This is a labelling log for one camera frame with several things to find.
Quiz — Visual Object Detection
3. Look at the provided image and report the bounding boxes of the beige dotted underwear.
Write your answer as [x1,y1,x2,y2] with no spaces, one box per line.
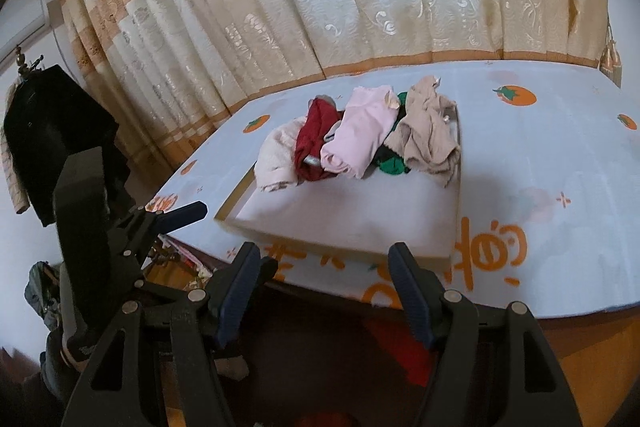
[384,76,461,187]

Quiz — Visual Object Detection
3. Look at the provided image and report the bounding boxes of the cream white underwear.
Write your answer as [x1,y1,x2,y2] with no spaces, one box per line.
[254,117,306,192]

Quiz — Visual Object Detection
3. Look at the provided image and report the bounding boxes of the green underwear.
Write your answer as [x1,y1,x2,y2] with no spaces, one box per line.
[372,92,410,176]

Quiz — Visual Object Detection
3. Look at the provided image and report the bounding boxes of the white board on bed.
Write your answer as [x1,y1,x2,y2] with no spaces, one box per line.
[215,103,460,270]

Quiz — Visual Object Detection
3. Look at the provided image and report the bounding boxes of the light pink underwear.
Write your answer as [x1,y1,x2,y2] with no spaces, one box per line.
[320,86,400,179]

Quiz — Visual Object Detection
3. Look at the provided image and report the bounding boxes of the dark red underwear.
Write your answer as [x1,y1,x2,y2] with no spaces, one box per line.
[294,96,343,182]

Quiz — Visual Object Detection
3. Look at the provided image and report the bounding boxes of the dark hanging clothes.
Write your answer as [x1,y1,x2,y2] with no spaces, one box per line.
[3,65,134,227]

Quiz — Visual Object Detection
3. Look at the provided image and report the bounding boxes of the curtain tassel tieback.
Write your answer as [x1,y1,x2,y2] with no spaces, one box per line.
[599,22,623,89]

